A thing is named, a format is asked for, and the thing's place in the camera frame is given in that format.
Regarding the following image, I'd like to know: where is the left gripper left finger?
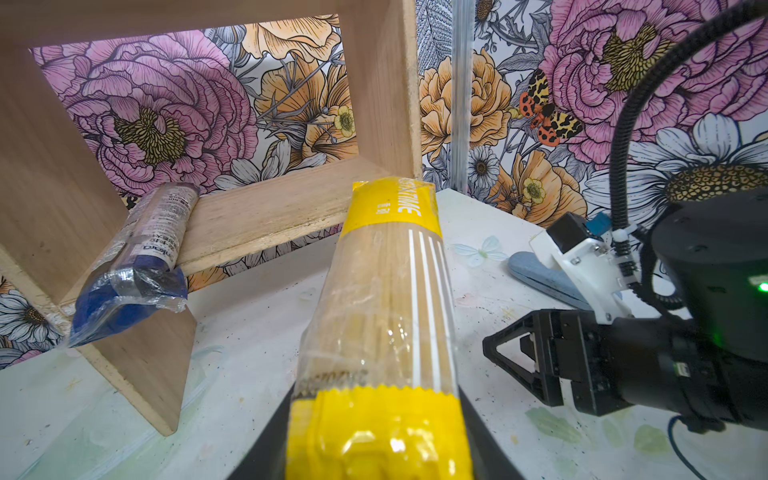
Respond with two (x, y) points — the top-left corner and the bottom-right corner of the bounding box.
(228, 387), (293, 480)

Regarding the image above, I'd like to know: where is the yellow spaghetti bag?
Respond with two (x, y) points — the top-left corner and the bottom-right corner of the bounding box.
(285, 177), (473, 479)

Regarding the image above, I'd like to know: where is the blue grey glasses case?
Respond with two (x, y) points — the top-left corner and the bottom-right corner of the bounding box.
(506, 251), (591, 310)

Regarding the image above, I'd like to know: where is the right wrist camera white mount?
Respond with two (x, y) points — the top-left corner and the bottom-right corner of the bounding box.
(530, 213), (633, 325)

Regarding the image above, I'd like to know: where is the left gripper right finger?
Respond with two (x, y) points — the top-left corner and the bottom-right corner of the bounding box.
(459, 389), (524, 480)

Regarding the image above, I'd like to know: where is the brown striped spaghetti bag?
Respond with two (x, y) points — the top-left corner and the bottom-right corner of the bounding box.
(67, 182), (200, 348)

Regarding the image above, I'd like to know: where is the wooden two-tier shelf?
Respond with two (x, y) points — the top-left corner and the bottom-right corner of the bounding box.
(0, 0), (424, 437)

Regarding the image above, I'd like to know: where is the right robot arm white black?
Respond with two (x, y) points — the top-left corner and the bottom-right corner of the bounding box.
(482, 187), (767, 433)

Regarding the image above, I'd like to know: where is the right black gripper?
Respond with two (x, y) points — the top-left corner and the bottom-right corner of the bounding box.
(482, 310), (636, 416)

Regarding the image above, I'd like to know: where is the right black corrugated cable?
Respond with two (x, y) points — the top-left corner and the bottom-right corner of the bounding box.
(608, 0), (768, 313)

